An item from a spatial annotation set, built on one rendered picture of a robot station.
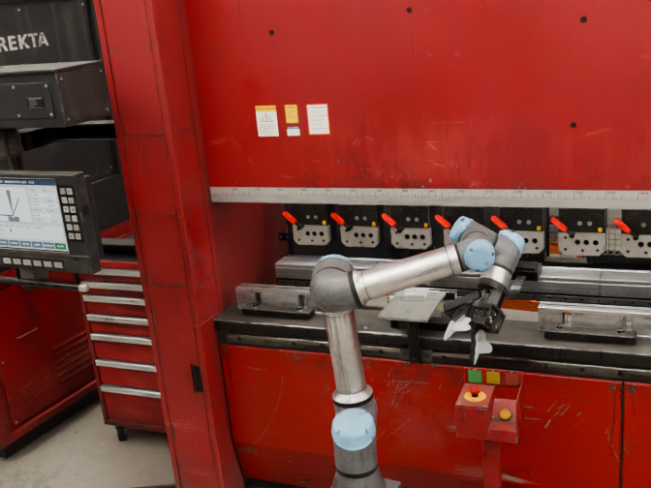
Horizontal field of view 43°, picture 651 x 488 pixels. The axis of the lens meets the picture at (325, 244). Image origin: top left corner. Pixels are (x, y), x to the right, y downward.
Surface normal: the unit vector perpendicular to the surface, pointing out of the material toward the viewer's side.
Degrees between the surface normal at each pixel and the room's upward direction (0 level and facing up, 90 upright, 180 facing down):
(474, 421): 90
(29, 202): 90
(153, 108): 90
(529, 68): 90
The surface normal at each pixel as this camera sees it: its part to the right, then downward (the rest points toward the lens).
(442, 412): -0.38, 0.31
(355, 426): -0.10, -0.90
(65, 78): 0.90, 0.05
